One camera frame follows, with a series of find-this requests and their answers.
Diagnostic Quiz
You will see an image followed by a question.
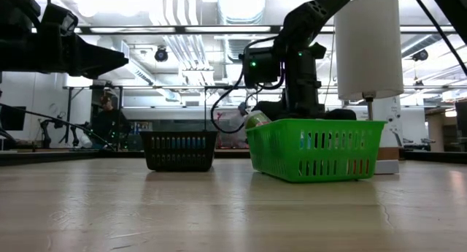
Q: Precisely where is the green plastic basket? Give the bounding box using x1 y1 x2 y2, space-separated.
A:
245 118 387 183

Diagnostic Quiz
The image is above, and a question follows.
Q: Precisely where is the white digital display module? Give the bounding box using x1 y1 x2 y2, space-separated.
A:
374 159 401 175

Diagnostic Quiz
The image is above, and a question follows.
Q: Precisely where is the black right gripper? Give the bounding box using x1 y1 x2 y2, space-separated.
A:
251 47 358 122

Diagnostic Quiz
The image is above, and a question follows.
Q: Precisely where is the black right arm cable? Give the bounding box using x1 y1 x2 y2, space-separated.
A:
210 35 287 134

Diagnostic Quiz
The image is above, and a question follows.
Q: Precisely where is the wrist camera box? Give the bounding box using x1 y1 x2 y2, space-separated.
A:
40 2 80 36
242 46 282 89

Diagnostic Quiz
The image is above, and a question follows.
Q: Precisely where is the black aluminium rig frame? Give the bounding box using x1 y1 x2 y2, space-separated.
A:
0 148 467 167

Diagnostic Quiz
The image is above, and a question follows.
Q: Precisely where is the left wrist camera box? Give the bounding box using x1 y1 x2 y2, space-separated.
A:
40 2 80 36

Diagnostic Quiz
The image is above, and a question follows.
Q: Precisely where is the black monitor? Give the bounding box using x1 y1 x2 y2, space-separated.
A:
0 105 27 131

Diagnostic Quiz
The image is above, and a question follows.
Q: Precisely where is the person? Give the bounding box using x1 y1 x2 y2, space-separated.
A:
87 94 131 150

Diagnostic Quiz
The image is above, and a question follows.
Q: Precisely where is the black plastic basket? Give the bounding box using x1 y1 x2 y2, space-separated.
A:
139 130 219 172

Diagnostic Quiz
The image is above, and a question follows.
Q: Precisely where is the white shade wooden table lamp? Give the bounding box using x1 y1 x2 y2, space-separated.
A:
333 0 405 161

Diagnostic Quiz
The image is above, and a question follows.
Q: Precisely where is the white box device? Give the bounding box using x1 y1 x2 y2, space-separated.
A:
374 95 404 148

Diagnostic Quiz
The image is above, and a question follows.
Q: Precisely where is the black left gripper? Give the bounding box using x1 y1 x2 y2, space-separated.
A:
38 23 130 80

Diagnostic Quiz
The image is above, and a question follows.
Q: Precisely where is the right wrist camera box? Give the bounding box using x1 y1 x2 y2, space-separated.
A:
242 46 282 89

